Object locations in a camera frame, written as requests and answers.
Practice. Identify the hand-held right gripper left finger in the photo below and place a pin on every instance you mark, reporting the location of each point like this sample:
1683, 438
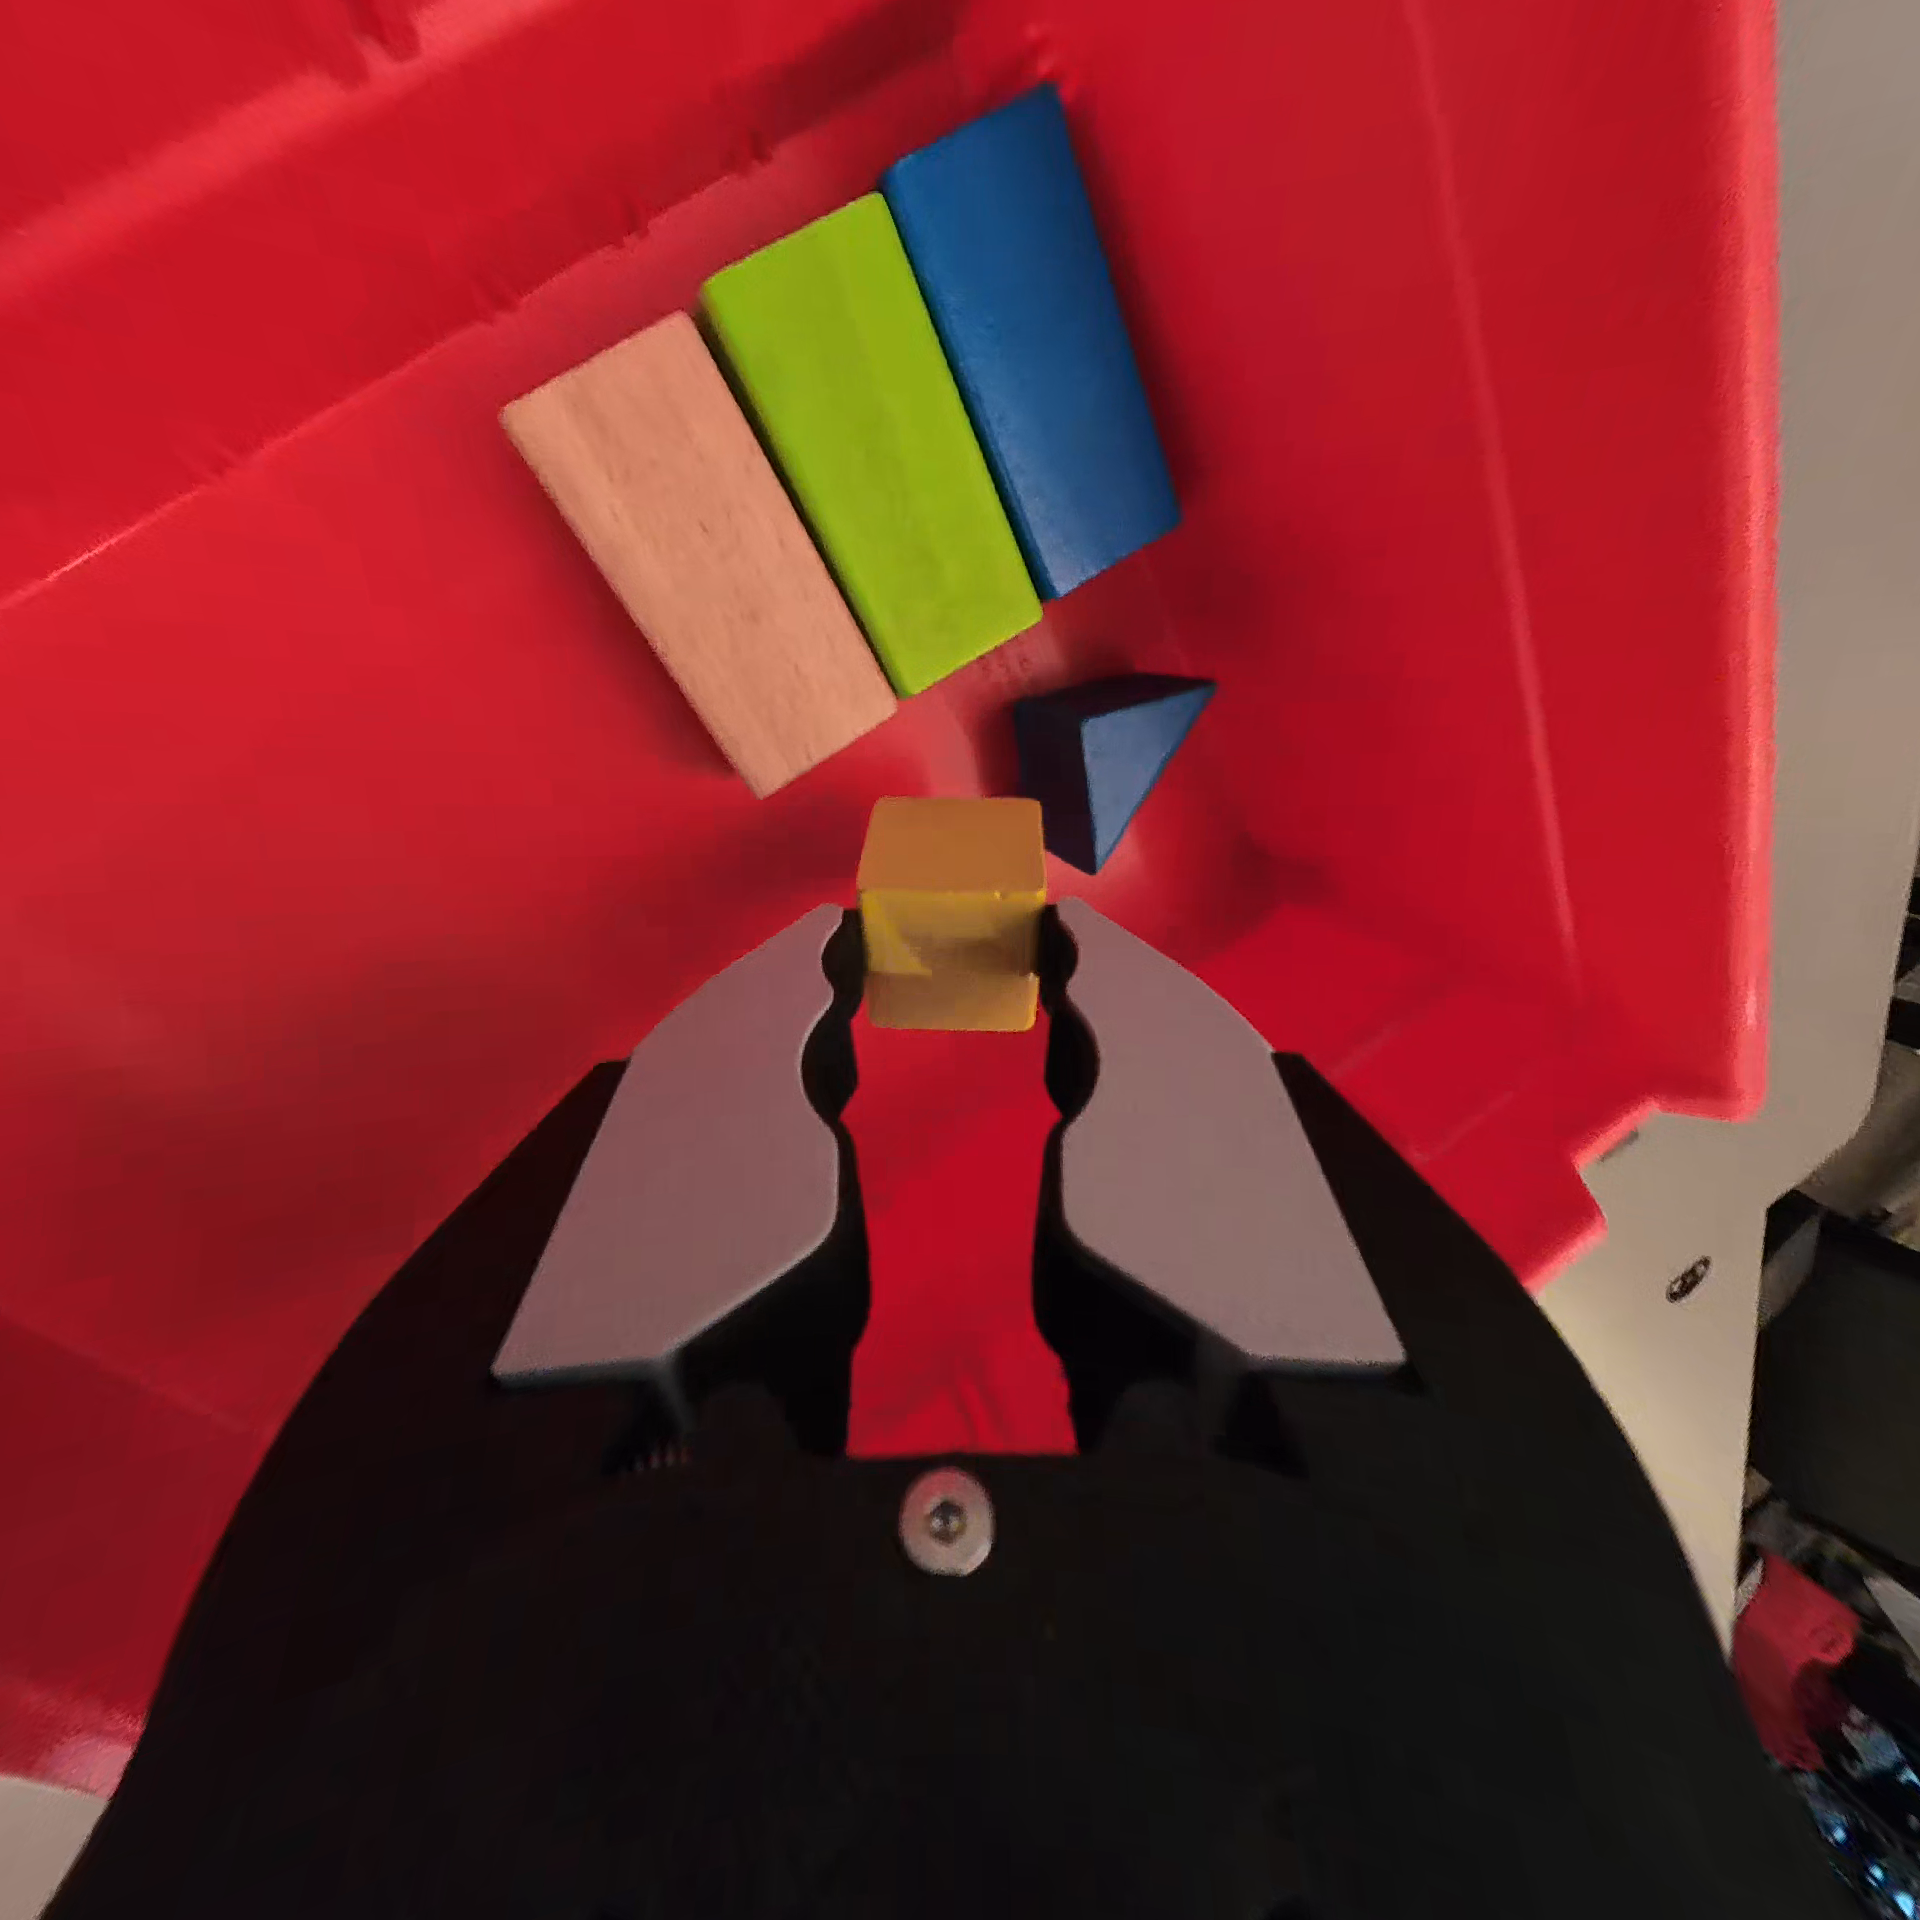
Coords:
691, 1184

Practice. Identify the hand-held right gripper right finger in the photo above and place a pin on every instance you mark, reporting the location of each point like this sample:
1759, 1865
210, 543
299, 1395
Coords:
1214, 1184

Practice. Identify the orange wooden cube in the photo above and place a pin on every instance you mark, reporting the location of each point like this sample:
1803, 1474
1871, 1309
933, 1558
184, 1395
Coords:
955, 914

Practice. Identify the small blue triangle block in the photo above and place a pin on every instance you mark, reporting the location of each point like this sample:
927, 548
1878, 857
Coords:
1119, 765

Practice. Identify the red plastic bin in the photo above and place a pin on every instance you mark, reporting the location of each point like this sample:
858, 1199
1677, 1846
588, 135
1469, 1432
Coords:
299, 901

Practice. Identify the beige long wooden block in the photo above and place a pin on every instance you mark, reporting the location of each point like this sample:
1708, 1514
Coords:
698, 555

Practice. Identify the green wooden block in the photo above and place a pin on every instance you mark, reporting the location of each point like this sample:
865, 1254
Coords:
872, 450

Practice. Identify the blue rectangular wooden block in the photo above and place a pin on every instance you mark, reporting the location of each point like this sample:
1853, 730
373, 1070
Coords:
1035, 343

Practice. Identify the round table grommet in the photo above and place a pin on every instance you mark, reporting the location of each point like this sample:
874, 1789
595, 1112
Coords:
1690, 1278

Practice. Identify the black office chair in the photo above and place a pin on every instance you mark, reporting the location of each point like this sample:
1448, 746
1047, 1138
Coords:
1846, 1350

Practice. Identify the red storage crate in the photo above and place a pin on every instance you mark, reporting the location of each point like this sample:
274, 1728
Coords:
1791, 1666

